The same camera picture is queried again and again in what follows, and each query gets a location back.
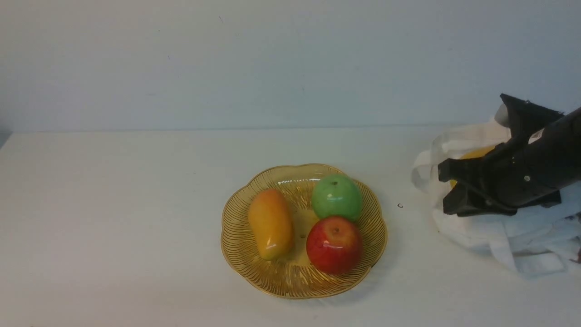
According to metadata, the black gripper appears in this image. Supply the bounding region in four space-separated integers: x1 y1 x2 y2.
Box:
438 109 580 217

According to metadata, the yellow banana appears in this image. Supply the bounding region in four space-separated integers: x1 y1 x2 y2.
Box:
449 145 496 189

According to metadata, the white cloth tote bag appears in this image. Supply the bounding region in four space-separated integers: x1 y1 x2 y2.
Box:
411 121 581 277

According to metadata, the green apple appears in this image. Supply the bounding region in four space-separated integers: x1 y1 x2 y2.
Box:
311 174 363 222

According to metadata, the red apple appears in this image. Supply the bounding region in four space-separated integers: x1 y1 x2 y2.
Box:
306 216 363 275

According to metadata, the yellow wicker-style plate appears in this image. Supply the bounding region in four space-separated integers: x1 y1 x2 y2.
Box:
221 163 389 299

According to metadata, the orange yellow mango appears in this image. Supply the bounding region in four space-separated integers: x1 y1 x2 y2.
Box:
248 188 295 261

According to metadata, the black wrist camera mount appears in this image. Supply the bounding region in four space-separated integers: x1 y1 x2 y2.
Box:
494 93 565 145

